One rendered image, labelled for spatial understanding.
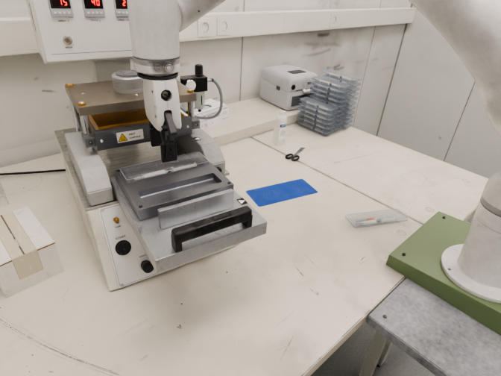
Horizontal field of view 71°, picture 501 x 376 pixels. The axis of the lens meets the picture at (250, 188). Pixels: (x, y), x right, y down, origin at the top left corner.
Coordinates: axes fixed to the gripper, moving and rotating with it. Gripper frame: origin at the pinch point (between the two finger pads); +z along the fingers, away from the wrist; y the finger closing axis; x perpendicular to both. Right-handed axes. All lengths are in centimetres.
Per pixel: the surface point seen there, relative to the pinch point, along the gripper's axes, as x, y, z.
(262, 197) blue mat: -34.6, 12.7, 29.5
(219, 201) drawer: -5.7, -16.4, 5.1
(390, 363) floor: -83, -23, 104
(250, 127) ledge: -54, 57, 25
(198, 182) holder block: -5.4, -6.2, 6.5
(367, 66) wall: -186, 121, 21
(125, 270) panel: 12.0, -5.4, 26.0
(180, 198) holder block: 0.9, -12.5, 5.2
